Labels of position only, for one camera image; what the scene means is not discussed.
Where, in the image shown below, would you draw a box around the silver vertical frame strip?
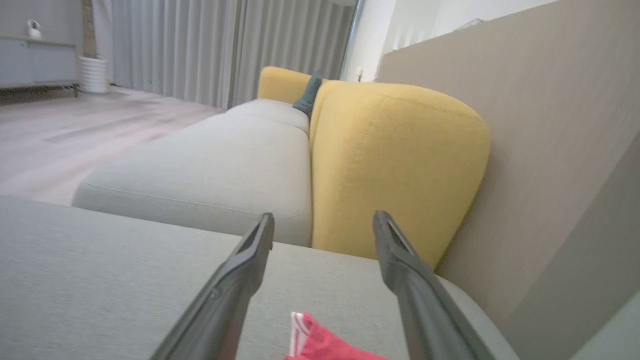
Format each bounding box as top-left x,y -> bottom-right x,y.
340,0 -> 366,81

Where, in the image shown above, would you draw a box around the beige partition board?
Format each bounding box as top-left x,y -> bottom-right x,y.
375,0 -> 640,360

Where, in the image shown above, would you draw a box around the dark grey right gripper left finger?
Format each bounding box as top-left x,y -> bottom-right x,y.
150,212 -> 276,360

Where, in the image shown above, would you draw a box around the red garment thin white stripes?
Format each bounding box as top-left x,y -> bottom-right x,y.
284,311 -> 391,360

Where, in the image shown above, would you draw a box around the white ribbed planter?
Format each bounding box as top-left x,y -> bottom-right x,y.
78,56 -> 110,95

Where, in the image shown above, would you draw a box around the grey sofa seat cushion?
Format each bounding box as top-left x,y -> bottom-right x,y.
71,111 -> 314,248
225,98 -> 311,135

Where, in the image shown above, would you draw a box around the grey low cabinet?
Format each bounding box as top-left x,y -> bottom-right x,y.
0,35 -> 81,98

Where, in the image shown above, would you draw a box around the brown plant trunk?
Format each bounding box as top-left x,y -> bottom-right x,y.
81,0 -> 96,58

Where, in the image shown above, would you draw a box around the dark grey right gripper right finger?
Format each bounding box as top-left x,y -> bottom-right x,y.
372,210 -> 496,360

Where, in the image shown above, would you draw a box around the yellow sofa backrest cushion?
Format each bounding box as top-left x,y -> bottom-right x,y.
309,80 -> 491,271
257,66 -> 313,105

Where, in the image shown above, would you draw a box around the teal throw pillow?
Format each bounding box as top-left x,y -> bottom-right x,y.
292,71 -> 324,121

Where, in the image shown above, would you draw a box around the grey pleated curtain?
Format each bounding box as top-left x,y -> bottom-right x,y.
92,0 -> 358,110

